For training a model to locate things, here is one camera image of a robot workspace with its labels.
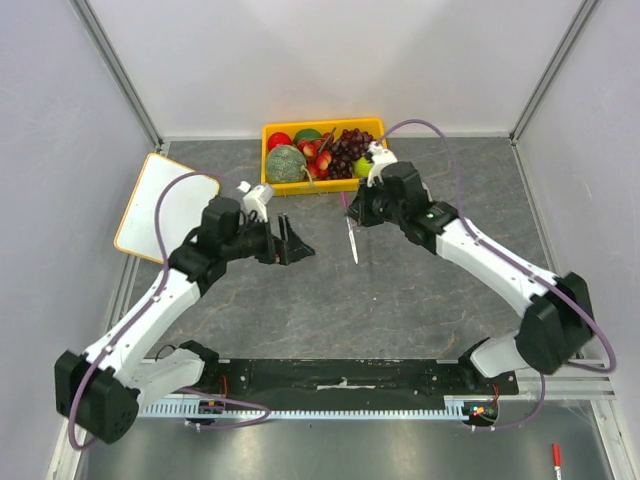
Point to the yellow plastic bin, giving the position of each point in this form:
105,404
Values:
373,125

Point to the red yellow cherry bunch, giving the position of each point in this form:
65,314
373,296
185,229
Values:
319,159

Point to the slotted cable duct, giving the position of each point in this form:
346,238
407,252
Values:
196,408

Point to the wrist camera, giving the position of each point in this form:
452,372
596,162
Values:
256,198
381,157

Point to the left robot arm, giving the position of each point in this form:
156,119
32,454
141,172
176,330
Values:
103,388

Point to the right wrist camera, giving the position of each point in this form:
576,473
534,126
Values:
381,157

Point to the red apple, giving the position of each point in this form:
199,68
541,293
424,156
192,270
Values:
278,139

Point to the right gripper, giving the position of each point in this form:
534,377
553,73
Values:
361,208

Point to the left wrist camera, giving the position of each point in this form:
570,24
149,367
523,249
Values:
256,198

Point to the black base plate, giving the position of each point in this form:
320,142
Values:
348,384

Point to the green netted melon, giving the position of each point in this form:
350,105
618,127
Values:
285,164

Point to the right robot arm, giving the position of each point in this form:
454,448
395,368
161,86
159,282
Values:
556,311

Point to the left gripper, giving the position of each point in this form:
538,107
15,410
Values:
285,251

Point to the green pear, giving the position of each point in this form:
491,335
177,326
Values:
362,167

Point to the dark purple grape bunch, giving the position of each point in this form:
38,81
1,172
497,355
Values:
351,147

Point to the yellow framed whiteboard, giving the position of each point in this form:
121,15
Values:
163,207

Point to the white marker with magenta cap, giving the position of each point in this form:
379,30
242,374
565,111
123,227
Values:
350,229

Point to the red marker pen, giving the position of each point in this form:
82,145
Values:
557,461

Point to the green orange mango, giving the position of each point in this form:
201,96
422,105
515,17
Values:
307,134

